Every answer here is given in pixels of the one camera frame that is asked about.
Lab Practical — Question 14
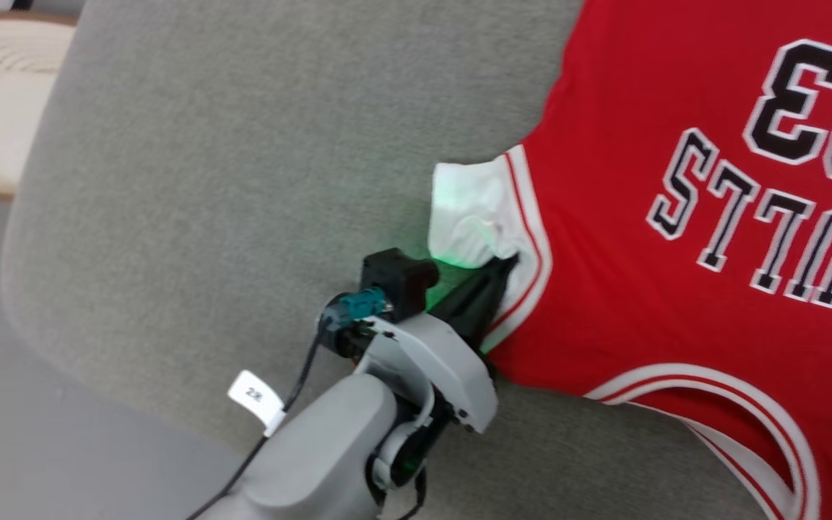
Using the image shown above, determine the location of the thin black camera cable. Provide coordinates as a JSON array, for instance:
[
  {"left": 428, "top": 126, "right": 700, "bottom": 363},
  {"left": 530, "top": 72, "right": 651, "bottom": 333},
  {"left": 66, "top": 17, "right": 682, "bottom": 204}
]
[{"left": 185, "top": 311, "right": 334, "bottom": 520}]

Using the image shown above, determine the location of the white cable label tag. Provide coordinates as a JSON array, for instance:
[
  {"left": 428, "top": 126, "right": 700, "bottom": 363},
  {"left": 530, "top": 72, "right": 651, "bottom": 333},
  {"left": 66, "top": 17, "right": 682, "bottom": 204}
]
[{"left": 227, "top": 370, "right": 287, "bottom": 436}]

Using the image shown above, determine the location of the red basketball jersey white trim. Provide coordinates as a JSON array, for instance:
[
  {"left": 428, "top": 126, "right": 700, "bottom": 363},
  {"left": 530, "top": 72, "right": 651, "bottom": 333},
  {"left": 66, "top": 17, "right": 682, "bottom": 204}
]
[{"left": 428, "top": 0, "right": 832, "bottom": 520}]

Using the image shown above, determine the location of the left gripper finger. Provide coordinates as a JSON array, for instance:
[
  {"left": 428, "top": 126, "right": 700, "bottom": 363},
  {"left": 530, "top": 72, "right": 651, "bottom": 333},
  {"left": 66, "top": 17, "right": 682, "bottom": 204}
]
[{"left": 430, "top": 254, "right": 521, "bottom": 350}]

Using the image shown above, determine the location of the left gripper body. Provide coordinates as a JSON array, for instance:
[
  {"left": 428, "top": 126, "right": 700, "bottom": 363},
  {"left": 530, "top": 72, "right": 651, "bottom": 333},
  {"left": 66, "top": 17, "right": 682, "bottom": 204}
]
[{"left": 351, "top": 314, "right": 500, "bottom": 434}]

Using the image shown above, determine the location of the teal camera cable connector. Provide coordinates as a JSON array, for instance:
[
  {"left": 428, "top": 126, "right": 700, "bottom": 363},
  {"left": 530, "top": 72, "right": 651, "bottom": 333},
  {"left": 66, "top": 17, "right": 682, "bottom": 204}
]
[{"left": 322, "top": 287, "right": 388, "bottom": 323}]

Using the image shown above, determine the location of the beige wicker chair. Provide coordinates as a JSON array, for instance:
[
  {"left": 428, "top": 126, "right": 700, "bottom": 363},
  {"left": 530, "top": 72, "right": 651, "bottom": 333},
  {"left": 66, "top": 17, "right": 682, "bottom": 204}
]
[{"left": 0, "top": 11, "right": 79, "bottom": 202}]

